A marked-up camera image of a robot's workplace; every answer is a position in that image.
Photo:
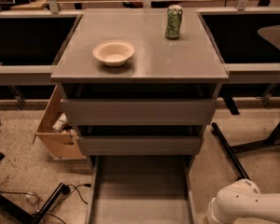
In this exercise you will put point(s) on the grey bottom drawer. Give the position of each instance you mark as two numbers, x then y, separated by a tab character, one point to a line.
141	190

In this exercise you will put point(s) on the grey drawer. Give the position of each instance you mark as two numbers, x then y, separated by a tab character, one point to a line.
141	190
127	140
137	111

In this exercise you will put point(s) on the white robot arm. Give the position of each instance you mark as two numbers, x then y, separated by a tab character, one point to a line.
243	199

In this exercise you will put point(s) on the grey top drawer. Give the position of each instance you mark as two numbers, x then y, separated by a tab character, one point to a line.
137	111

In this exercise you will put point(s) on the grey middle drawer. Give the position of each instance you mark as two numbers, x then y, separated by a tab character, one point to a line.
127	140

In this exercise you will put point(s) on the white paper bowl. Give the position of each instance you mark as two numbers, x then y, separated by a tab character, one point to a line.
113	52

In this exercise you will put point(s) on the white bottle in box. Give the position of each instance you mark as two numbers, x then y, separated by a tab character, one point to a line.
60	123

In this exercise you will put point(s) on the open cardboard box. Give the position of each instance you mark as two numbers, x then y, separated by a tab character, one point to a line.
60	145

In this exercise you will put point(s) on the green soda can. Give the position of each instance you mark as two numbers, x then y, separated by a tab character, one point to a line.
174	20

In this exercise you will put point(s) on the black stand base right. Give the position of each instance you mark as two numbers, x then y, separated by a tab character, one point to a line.
273	140

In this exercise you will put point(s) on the black stand base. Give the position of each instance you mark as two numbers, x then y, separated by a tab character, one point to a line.
37	210
273	140

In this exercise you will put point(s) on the black stand base left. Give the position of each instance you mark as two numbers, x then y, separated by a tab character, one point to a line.
37	210

